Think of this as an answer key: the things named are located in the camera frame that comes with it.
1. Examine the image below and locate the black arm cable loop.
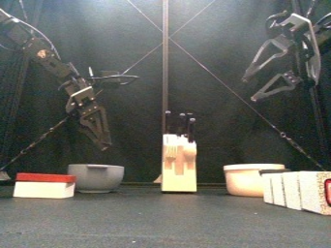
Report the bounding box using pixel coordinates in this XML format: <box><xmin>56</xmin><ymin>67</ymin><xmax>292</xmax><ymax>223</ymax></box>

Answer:
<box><xmin>86</xmin><ymin>66</ymin><xmax>141</xmax><ymax>87</ymax></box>

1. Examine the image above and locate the white speckled block, red mark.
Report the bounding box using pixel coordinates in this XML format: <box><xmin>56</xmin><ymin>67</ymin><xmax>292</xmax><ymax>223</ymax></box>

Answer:
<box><xmin>297</xmin><ymin>170</ymin><xmax>331</xmax><ymax>216</ymax></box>

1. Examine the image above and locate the diagonal brace wire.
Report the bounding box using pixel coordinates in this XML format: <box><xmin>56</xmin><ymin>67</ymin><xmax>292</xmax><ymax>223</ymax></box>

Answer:
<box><xmin>0</xmin><ymin>0</ymin><xmax>217</xmax><ymax>171</ymax></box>
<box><xmin>124</xmin><ymin>0</ymin><xmax>327</xmax><ymax>171</ymax></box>

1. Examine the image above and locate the white speckled slice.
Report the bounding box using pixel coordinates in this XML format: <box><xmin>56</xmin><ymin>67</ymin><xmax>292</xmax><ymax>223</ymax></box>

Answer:
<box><xmin>261</xmin><ymin>173</ymin><xmax>275</xmax><ymax>204</ymax></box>
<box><xmin>269</xmin><ymin>172</ymin><xmax>287</xmax><ymax>208</ymax></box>
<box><xmin>280</xmin><ymin>170</ymin><xmax>303</xmax><ymax>211</ymax></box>

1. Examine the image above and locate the vertical metal frame pole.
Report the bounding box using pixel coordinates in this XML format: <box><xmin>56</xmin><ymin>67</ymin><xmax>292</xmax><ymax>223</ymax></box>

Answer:
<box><xmin>161</xmin><ymin>0</ymin><xmax>170</xmax><ymax>134</ymax></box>

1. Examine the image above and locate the cream wooden knife block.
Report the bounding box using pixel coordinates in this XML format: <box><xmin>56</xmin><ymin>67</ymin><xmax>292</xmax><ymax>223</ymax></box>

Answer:
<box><xmin>158</xmin><ymin>133</ymin><xmax>198</xmax><ymax>194</ymax></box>

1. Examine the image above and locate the grey toy pot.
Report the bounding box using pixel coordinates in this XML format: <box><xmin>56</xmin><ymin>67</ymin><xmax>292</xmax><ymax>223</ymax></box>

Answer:
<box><xmin>65</xmin><ymin>163</ymin><xmax>125</xmax><ymax>194</ymax></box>

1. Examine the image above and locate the white box with red lid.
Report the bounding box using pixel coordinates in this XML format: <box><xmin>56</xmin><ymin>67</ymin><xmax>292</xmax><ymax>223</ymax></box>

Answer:
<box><xmin>12</xmin><ymin>171</ymin><xmax>77</xmax><ymax>200</ymax></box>

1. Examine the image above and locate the white toy pot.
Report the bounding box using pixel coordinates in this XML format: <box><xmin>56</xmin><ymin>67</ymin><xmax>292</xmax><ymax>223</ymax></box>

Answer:
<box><xmin>222</xmin><ymin>163</ymin><xmax>287</xmax><ymax>198</ymax></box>

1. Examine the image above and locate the black knife handle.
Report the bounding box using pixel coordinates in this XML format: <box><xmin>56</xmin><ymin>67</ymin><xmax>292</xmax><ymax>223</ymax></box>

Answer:
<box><xmin>162</xmin><ymin>109</ymin><xmax>173</xmax><ymax>136</ymax></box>
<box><xmin>177</xmin><ymin>112</ymin><xmax>186</xmax><ymax>137</ymax></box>
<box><xmin>185</xmin><ymin>117</ymin><xmax>197</xmax><ymax>143</ymax></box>

